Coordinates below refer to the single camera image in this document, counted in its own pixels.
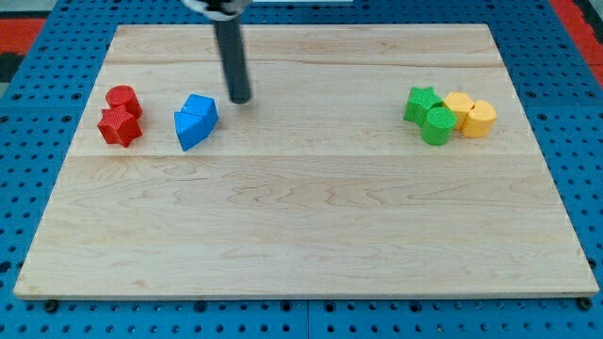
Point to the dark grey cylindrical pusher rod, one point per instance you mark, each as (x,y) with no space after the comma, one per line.
(234,63)

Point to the white black robot end mount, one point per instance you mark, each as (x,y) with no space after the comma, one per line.
(217,10)

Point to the blue cube block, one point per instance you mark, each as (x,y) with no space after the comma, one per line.
(204,107)

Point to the blue triangular prism block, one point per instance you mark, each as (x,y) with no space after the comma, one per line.
(190,129)

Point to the red cylinder block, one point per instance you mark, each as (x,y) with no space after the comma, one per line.
(126,96)

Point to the red star block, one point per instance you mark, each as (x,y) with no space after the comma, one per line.
(118,126)

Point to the light wooden board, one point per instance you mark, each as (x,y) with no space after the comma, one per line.
(315,189)

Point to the green star block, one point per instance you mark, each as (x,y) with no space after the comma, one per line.
(420,102)

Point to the green cylinder block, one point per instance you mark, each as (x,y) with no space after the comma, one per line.
(438,125)

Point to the yellow hexagon block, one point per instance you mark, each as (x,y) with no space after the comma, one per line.
(459,103)

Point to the yellow heart block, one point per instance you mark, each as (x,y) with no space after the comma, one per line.
(480,120)

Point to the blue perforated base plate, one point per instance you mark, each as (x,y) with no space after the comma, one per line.
(47,94)

